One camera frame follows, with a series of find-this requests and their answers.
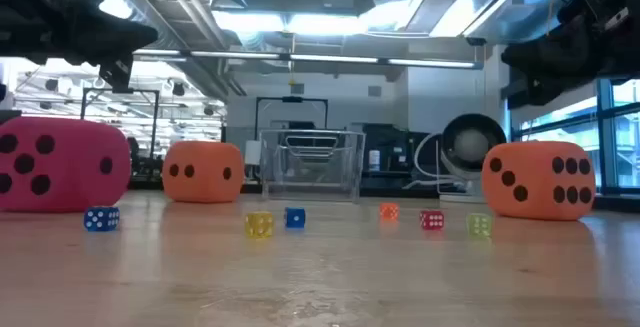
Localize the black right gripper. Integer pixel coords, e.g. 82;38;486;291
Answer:
501;0;640;93

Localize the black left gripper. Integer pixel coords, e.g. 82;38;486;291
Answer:
0;0;159;91

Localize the large orange foam die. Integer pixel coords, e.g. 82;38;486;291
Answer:
481;140;597;222
162;140;246;204

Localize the large pink foam die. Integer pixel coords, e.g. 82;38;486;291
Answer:
0;115;132;214

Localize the small blue die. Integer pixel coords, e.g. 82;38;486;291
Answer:
284;207;307;230
83;205;121;232

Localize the small yellow-green die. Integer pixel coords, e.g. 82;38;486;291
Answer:
466;212;494;239

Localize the small red die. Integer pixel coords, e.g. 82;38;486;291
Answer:
419;209;445;231

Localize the small clear yellow die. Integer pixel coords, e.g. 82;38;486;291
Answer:
244;210;275;240

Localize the clear plastic bin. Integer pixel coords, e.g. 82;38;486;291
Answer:
258;128;367;204

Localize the blue framed window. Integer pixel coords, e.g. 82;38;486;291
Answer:
510;77;640;196

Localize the white and black round fan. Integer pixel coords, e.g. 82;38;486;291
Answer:
438;113;508;204

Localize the black background robot rig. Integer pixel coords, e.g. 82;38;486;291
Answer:
127;136;165;179

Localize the white panel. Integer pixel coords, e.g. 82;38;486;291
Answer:
243;139;263;167

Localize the black equipment cabinet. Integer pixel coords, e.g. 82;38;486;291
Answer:
352;122;441;191

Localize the long ceiling light bar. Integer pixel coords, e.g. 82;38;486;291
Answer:
130;49;485;71

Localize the white fan cable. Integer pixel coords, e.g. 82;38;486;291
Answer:
402;131;469;191

